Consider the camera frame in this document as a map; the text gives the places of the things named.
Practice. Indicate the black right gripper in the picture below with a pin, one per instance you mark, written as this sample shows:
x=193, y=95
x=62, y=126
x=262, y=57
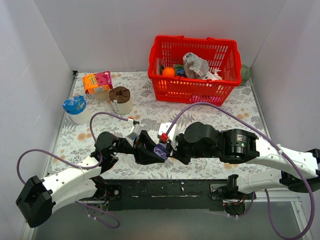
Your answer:
x=172, y=147

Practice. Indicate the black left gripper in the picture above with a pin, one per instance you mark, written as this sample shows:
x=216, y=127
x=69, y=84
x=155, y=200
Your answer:
x=136, y=145

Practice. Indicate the purple clip earbud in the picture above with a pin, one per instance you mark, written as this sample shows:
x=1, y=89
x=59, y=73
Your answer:
x=160, y=153

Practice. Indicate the lavender earbud charging case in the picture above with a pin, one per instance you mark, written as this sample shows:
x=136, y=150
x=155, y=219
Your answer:
x=162, y=146

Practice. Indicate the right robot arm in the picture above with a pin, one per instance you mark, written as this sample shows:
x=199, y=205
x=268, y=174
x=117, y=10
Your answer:
x=238, y=146

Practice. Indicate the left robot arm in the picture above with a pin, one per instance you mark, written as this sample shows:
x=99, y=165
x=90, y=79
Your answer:
x=41, y=197

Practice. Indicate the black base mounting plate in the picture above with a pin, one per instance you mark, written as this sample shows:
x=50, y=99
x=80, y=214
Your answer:
x=166, y=194

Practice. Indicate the brown topped paper roll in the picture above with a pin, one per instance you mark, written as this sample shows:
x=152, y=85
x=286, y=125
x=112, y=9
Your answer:
x=120, y=98

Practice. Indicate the beige cup under package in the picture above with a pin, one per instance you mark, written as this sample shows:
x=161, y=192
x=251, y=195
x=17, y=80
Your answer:
x=101, y=95

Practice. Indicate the orange fruit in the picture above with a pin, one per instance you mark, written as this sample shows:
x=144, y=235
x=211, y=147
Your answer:
x=169, y=72

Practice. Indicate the blue green item in basket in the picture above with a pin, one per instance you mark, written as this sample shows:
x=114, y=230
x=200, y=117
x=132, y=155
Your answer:
x=179, y=70

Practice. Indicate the blue lidded white cup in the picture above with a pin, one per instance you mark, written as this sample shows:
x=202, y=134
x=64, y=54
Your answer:
x=77, y=109

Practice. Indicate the orange pink snack package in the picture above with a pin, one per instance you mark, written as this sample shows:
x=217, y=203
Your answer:
x=97, y=82

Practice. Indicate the clear plastic packet in basket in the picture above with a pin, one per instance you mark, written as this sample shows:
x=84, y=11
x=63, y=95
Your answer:
x=160, y=65

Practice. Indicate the red plastic shopping basket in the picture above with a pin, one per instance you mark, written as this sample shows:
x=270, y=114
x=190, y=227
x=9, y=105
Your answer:
x=221, y=54

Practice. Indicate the crumpled grey paper bag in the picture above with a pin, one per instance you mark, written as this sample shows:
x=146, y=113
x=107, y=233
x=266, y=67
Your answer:
x=194, y=66

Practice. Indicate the white pump bottle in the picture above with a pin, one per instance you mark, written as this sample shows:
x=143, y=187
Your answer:
x=212, y=75

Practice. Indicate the green ball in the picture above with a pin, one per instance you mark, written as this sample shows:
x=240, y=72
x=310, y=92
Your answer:
x=245, y=73

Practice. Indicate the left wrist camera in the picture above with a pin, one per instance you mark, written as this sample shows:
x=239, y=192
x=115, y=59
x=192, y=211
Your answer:
x=134, y=132

